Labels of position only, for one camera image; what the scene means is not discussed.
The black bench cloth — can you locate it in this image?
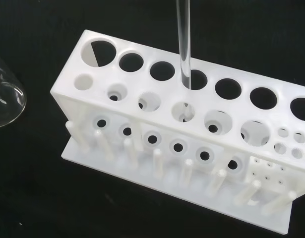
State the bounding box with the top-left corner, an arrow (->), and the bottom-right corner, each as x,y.
0,0 -> 305,238

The clear glass beaker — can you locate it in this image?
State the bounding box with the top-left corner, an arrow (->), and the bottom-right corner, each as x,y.
0,48 -> 28,129

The white test tube rack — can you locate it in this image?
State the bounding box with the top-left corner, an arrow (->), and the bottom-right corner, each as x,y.
50,29 -> 305,235

